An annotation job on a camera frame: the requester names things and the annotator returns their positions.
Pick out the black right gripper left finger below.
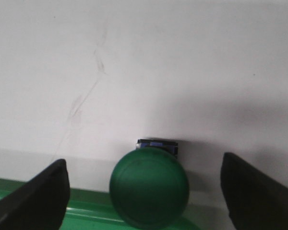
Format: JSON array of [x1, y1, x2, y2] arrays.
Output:
[[0, 159, 70, 230]]

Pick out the green mushroom push button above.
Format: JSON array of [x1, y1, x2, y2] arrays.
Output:
[[109, 139, 190, 230]]

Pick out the green plastic tray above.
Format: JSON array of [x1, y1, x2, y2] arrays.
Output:
[[0, 176, 202, 230]]

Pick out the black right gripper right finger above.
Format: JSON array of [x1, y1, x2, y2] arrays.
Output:
[[220, 152, 288, 230]]

